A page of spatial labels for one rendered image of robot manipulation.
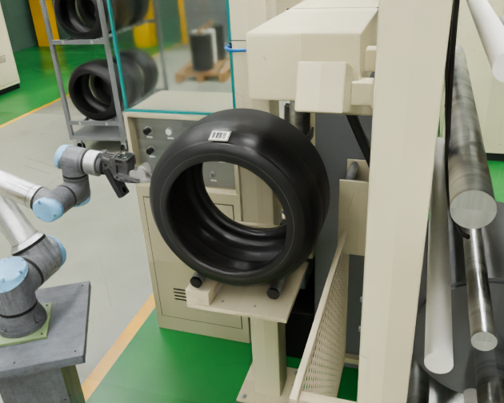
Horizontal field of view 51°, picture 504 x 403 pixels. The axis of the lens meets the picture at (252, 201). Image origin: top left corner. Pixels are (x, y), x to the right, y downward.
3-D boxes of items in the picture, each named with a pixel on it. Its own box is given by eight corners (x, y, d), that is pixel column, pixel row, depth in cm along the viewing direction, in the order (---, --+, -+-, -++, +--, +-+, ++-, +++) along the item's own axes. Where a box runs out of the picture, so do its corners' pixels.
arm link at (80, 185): (56, 207, 191) (52, 177, 185) (75, 193, 201) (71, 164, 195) (78, 213, 189) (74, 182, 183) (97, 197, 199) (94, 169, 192)
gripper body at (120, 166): (126, 161, 176) (94, 154, 178) (127, 184, 180) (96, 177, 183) (137, 153, 182) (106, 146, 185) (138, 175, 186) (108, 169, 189)
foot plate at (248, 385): (253, 361, 272) (253, 358, 271) (303, 371, 264) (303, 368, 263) (236, 401, 249) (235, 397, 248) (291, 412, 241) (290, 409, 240)
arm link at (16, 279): (-13, 311, 204) (-26, 275, 196) (17, 285, 218) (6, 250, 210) (19, 319, 200) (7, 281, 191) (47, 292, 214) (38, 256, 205)
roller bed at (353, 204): (345, 226, 212) (347, 158, 198) (382, 230, 207) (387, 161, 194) (337, 253, 195) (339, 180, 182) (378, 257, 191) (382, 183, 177)
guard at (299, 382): (341, 357, 230) (346, 217, 198) (345, 357, 229) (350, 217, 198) (293, 569, 154) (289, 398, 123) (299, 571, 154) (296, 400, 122)
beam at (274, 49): (303, 47, 171) (303, -2, 164) (384, 48, 163) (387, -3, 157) (246, 100, 119) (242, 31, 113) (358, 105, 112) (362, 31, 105)
